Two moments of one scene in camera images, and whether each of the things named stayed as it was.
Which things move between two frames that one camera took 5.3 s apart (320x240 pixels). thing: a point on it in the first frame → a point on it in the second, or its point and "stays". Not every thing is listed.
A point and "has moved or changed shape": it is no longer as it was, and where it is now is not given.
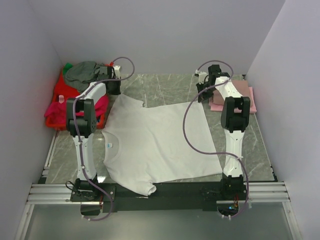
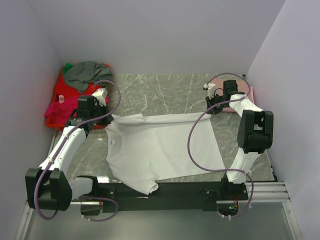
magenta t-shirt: (56, 112) stays
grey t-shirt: (78, 76) stays
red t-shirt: (62, 88) stays
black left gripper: (113, 87) → (103, 116)
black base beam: (167, 197) stays
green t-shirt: (67, 66) stays
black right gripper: (204, 92) → (213, 102)
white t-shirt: (144, 145) has moved or changed shape
